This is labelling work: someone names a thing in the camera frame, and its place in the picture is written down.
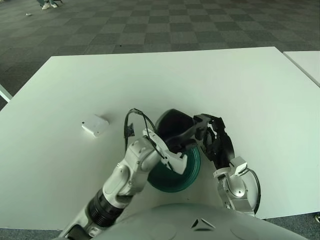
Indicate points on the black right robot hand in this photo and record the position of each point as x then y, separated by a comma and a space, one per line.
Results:
225, 150

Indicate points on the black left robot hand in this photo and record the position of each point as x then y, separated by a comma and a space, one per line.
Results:
175, 125

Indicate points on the white wall charger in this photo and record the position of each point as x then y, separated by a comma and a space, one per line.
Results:
96, 125

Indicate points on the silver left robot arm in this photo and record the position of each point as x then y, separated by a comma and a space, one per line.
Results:
132, 170

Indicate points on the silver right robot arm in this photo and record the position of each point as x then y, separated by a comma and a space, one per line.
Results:
235, 190

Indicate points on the round green plate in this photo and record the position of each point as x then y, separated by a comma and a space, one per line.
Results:
190, 172

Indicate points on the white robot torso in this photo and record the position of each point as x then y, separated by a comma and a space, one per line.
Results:
187, 222

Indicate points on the white side table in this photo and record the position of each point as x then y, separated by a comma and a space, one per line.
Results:
307, 63

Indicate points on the white table with grey edge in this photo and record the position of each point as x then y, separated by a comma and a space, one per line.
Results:
5, 93

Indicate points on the person legs with white sneakers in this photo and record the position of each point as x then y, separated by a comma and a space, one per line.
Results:
45, 6

